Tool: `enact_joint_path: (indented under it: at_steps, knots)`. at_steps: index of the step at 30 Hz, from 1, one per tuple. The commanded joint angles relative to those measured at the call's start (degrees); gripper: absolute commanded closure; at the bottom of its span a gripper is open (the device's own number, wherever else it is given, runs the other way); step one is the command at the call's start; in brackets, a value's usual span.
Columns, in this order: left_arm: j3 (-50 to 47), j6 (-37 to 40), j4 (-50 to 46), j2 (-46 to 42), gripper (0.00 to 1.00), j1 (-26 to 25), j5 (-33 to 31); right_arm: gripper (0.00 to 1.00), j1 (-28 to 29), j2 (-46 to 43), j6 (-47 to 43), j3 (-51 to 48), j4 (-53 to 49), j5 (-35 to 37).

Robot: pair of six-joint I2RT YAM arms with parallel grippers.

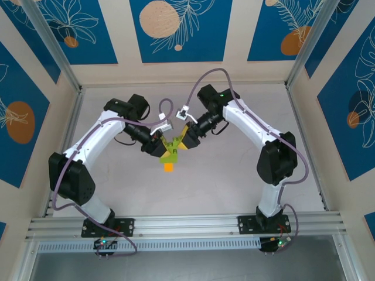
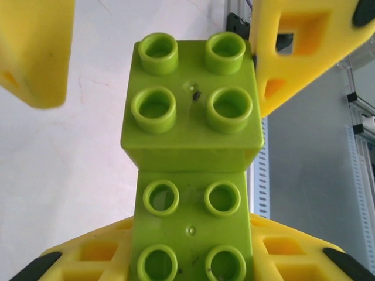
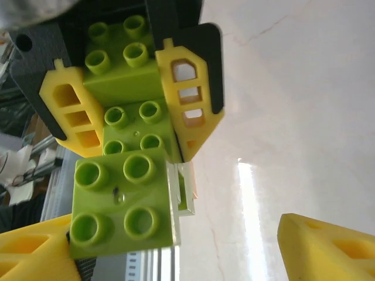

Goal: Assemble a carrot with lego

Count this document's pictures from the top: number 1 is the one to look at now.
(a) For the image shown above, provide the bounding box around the grey metal sheet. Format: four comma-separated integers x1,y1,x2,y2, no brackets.
29,251,345,281

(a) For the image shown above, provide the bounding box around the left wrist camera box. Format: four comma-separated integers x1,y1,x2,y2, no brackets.
149,112,175,137

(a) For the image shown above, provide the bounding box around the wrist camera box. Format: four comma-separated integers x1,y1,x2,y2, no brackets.
175,107,197,124
149,112,175,137

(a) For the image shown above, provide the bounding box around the thin black left wrist wire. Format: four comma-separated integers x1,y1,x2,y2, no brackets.
114,133,138,146

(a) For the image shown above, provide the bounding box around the thin black wrist wire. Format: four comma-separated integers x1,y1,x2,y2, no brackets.
114,133,138,146
210,121,229,136

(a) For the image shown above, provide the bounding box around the thin black right wrist wire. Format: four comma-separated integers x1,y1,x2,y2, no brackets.
210,121,229,136

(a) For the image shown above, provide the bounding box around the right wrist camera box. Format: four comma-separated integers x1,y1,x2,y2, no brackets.
175,107,197,124

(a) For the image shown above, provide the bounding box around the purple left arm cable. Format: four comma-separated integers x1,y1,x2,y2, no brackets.
52,98,173,258

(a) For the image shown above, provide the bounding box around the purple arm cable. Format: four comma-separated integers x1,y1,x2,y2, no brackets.
185,68,309,244
52,98,173,258

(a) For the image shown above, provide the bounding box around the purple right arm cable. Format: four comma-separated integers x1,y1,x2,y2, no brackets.
185,68,309,244

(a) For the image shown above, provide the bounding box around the aluminium side rail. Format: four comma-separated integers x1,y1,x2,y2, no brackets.
285,84,330,211
42,87,86,219

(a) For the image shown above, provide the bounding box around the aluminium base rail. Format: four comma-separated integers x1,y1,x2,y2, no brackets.
25,211,349,242

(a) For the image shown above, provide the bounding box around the blue floral wall panel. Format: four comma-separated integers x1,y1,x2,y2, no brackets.
129,0,234,64
247,0,326,62
317,35,375,182
304,0,375,80
0,0,62,85
29,0,119,66
0,40,50,189

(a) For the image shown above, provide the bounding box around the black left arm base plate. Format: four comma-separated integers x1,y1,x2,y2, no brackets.
81,218,135,238

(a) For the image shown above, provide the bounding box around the grey slotted cable duct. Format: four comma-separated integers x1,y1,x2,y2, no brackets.
36,237,262,254

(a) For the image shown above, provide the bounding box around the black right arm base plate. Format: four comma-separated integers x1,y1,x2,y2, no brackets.
237,214,289,235

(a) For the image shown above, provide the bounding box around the aluminium corner post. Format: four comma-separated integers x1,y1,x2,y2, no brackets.
22,0,83,93
285,0,328,88

